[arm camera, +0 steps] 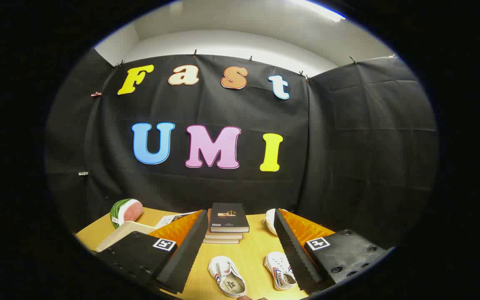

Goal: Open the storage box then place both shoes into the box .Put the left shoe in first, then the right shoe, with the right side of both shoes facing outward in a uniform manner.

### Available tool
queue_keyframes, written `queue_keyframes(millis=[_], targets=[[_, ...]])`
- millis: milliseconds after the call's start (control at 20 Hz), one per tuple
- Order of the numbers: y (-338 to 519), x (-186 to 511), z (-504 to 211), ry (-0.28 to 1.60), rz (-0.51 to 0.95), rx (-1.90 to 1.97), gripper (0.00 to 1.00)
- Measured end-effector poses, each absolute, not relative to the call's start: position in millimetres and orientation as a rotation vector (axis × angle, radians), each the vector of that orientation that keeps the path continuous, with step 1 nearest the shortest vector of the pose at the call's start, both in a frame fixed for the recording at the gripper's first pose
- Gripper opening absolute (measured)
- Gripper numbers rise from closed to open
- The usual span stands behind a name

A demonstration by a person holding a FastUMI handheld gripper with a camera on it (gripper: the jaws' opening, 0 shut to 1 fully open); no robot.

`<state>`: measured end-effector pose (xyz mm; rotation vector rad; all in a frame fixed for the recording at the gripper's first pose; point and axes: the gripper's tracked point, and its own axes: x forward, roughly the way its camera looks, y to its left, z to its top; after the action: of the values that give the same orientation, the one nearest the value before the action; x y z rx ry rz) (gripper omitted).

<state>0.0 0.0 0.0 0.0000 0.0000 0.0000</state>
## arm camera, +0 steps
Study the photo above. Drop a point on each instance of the thick brown book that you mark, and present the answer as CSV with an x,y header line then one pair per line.
x,y
223,236

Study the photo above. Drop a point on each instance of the white plush toy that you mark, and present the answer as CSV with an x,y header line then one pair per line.
x,y
270,221

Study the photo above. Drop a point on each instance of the white portrait cover book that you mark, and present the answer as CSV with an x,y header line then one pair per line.
x,y
171,218

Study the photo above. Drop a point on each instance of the white canvas shoe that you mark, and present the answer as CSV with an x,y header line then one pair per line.
x,y
227,277
277,268

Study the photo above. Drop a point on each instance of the watermelon slice toy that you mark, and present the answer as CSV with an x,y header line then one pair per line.
x,y
126,210

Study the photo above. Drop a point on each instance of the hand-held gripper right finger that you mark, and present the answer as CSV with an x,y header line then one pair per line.
x,y
296,258

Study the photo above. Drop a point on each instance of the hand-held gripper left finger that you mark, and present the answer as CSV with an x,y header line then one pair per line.
x,y
186,258

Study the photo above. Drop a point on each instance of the thin brown book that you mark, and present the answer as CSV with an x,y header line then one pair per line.
x,y
221,241

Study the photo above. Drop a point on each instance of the beige fabric storage box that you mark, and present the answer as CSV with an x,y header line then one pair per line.
x,y
125,233

